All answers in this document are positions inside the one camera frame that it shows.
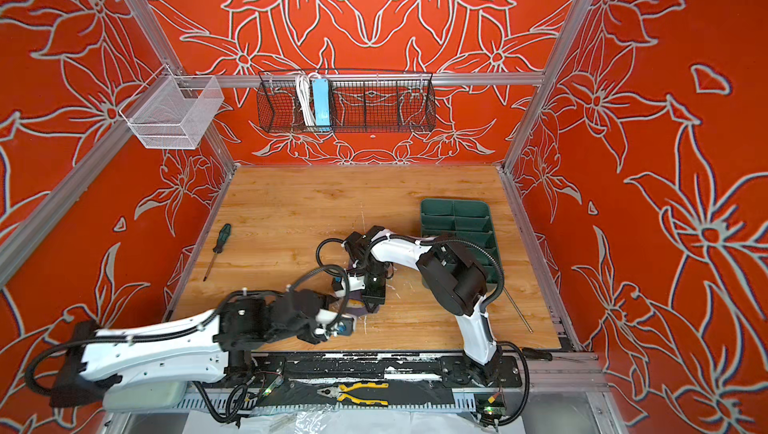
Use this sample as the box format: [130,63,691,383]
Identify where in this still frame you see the purple yellow blue sock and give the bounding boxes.
[345,261,376,317]

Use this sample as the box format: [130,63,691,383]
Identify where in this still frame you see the green divided organizer tray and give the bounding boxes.
[420,198,501,264]

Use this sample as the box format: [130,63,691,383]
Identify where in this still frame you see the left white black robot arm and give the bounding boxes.
[24,264,354,408]

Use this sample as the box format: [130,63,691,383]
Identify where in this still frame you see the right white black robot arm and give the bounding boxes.
[315,226,503,369]

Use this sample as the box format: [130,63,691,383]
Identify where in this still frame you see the pale green pad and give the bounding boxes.
[102,381,187,412]

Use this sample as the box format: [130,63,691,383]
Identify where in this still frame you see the thin metal rod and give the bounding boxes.
[503,287,534,333]

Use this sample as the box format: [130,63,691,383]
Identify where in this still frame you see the light blue box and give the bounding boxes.
[312,78,331,130]

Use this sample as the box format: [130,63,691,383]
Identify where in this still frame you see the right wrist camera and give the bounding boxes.
[331,276,365,298]

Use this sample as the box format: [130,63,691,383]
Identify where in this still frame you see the green handled screwdriver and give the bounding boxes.
[203,223,232,282]

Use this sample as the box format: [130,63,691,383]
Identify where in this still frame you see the yellow handled pliers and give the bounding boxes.
[316,382,389,407]

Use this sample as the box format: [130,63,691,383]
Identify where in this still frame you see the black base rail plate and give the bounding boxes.
[252,351,523,388]

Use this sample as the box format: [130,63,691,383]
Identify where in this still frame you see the black wire wall basket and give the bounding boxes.
[256,70,437,134]

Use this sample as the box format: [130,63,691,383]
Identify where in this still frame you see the white coiled cable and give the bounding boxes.
[293,72,317,129]

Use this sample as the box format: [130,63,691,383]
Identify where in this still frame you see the white mesh wall basket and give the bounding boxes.
[119,74,224,150]

